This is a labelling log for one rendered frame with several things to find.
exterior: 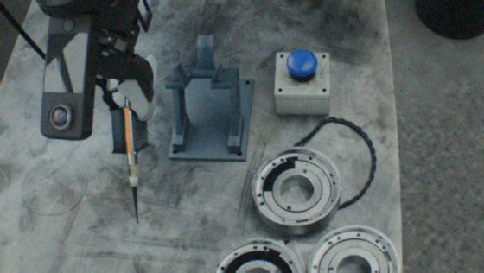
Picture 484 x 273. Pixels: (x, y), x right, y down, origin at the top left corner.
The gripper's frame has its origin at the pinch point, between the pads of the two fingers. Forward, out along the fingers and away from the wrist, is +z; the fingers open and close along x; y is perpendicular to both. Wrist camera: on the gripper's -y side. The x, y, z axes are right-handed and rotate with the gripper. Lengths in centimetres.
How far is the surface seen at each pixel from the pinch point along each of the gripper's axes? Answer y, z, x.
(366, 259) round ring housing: -9.4, 13.1, -26.1
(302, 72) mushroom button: 13.2, 9.3, -16.5
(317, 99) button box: 11.5, 12.9, -18.4
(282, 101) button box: 11.2, 13.1, -13.8
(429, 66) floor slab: 83, 101, -42
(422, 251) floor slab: 22, 98, -40
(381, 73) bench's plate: 19.2, 17.2, -26.6
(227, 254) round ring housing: -10.4, 11.7, -10.5
